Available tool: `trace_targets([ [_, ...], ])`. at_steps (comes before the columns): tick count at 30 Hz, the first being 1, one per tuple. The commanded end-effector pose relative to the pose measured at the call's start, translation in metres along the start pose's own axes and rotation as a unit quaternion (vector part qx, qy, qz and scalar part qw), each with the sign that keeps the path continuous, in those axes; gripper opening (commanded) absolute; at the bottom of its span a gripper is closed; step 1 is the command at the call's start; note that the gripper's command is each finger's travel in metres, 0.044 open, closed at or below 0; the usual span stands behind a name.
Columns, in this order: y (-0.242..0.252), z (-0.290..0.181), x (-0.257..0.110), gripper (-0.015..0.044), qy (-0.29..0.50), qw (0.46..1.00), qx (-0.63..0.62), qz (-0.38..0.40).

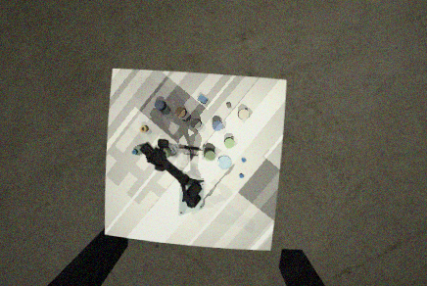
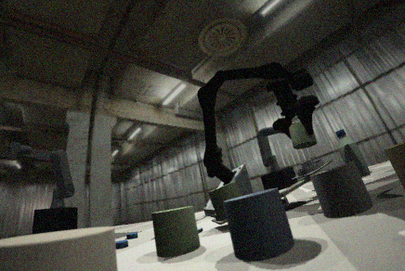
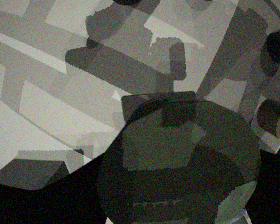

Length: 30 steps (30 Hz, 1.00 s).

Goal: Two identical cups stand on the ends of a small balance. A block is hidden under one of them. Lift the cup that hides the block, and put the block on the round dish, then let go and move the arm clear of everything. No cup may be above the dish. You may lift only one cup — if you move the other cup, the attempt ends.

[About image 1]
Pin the plastic bottle with dark blue cap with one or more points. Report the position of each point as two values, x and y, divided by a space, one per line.
136 150

